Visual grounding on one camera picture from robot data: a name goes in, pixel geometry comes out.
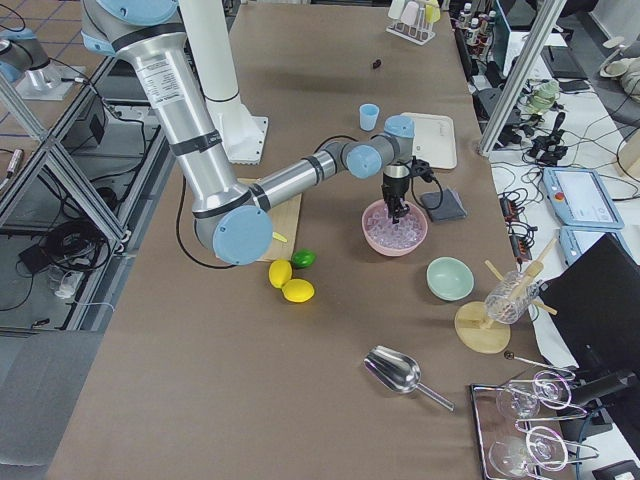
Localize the pink plastic cup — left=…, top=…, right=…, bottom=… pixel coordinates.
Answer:
left=400, top=1, right=420, bottom=27

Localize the black monitor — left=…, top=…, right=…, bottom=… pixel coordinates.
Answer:
left=541, top=233, right=639, bottom=373

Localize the yellow plastic cup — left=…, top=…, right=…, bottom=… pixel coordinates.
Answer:
left=425, top=0, right=441, bottom=24

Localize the yellow lemon upper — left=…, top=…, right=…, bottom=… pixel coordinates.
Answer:
left=268, top=259, right=293, bottom=289

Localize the wine glass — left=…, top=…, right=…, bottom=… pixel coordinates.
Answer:
left=489, top=426, right=569, bottom=479
left=496, top=370, right=572, bottom=420

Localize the clear textured glass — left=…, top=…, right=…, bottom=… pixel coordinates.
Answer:
left=485, top=271, right=540, bottom=325

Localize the teach pendant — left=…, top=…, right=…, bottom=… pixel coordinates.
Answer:
left=542, top=167, right=625, bottom=230
left=559, top=226, right=630, bottom=266

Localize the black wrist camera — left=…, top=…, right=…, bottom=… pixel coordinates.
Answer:
left=410, top=157, right=436, bottom=183

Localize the light blue plastic cup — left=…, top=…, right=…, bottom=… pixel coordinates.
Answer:
left=359, top=103, right=380, bottom=132

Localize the wooden cutting board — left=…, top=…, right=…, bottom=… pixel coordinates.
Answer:
left=216, top=191, right=302, bottom=265

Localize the metal ice scoop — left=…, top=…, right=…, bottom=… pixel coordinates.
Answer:
left=364, top=345, right=455, bottom=412

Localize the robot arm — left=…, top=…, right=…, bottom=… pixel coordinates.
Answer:
left=82, top=1, right=414, bottom=265

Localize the white plastic cup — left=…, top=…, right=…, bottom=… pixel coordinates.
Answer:
left=388, top=0, right=405, bottom=20

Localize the aluminium frame post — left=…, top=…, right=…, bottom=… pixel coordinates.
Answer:
left=478, top=0, right=566, bottom=157

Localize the grey folded cloth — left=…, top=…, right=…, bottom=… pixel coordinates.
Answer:
left=420, top=188, right=467, bottom=222

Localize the yellow lemon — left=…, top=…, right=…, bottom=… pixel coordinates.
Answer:
left=281, top=278, right=315, bottom=303
left=268, top=259, right=293, bottom=289

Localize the metal glass rack tray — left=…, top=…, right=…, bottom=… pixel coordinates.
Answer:
left=469, top=370, right=599, bottom=479

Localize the wine glass lower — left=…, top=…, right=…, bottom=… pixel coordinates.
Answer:
left=489, top=426, right=569, bottom=479

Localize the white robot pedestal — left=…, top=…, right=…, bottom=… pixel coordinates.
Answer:
left=179, top=0, right=268, bottom=165

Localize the yellow lemon lower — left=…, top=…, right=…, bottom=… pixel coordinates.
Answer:
left=281, top=278, right=315, bottom=303

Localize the beige rabbit tray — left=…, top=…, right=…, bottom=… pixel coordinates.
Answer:
left=403, top=112, right=457, bottom=170

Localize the mint green bowl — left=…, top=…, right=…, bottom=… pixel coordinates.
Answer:
left=426, top=257, right=475, bottom=301

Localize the green lime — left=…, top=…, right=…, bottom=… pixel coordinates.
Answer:
left=291, top=249, right=317, bottom=269

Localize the pink bowl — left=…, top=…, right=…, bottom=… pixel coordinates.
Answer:
left=361, top=199, right=428, bottom=257

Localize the teach pendant upper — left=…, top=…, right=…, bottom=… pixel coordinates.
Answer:
left=542, top=167, right=625, bottom=230

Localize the bar spoon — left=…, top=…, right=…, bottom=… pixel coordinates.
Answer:
left=503, top=350, right=575, bottom=376

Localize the teach pendant lower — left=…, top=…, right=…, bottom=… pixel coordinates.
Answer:
left=559, top=226, right=630, bottom=266

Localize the clear ice cubes pile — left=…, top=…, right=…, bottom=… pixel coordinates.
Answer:
left=364, top=203, right=425, bottom=250

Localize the white wire cup rack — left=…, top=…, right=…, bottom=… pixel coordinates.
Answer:
left=386, top=10, right=436, bottom=46

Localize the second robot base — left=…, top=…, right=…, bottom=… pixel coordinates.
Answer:
left=1, top=28, right=71, bottom=101

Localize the wine glass upper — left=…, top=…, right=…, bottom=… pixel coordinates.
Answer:
left=496, top=370, right=572, bottom=420

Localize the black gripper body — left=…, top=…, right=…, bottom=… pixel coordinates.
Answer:
left=381, top=166, right=410, bottom=204

